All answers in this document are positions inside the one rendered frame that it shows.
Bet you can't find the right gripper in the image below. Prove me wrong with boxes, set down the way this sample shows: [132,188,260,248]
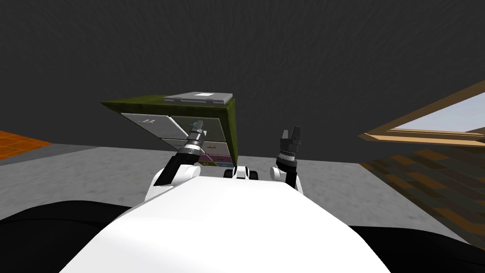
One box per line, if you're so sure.
[279,126,303,155]

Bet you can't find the wooden framed window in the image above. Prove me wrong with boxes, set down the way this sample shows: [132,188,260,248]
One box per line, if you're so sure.
[358,79,485,147]

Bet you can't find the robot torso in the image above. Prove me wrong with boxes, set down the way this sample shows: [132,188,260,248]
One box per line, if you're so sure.
[58,165,392,273]

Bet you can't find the pale grey drawer front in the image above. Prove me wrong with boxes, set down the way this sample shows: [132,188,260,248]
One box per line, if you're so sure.
[120,113,189,140]

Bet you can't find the grey laptop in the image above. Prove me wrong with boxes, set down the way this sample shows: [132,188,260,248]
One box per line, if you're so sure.
[162,92,234,106]

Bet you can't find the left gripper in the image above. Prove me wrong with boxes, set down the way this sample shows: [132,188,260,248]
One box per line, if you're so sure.
[188,121,207,146]

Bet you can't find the pink drawer front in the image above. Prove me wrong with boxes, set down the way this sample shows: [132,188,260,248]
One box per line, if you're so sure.
[198,153,233,164]

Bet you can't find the dark grey drawer front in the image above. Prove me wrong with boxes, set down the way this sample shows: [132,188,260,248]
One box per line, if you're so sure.
[171,116,228,143]

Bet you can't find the green drawer cabinet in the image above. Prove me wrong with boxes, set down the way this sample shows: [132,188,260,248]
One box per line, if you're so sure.
[100,92,239,169]

